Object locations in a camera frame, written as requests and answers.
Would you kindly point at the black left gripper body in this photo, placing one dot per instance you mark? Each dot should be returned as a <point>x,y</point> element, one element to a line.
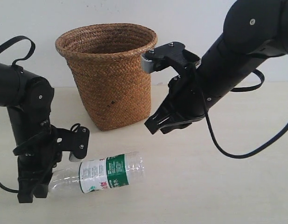
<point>39,149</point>

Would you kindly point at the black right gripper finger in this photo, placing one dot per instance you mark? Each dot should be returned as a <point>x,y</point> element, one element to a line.
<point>153,122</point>
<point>170,124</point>

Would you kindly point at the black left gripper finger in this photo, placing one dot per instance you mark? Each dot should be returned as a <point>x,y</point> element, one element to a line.
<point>25,193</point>
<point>41,190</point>

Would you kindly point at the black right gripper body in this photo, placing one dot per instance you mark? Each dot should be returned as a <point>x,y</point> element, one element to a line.
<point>183,98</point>

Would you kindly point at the clear plastic water bottle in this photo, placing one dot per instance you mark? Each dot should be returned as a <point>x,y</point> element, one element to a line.
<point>98,174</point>

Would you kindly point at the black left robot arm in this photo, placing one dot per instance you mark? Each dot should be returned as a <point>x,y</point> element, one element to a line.
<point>27,98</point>

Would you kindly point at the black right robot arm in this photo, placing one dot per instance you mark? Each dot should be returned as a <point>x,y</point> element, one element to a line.
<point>253,32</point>

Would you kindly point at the brown woven wicker basket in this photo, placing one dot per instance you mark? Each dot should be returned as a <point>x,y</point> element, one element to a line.
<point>104,60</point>

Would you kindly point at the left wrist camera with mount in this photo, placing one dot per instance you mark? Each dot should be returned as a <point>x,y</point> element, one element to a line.
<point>80,142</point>

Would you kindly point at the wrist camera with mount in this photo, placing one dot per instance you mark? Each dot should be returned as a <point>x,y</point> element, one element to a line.
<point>173,54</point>
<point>80,142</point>

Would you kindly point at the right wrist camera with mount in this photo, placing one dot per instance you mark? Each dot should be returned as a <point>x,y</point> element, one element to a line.
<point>173,54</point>

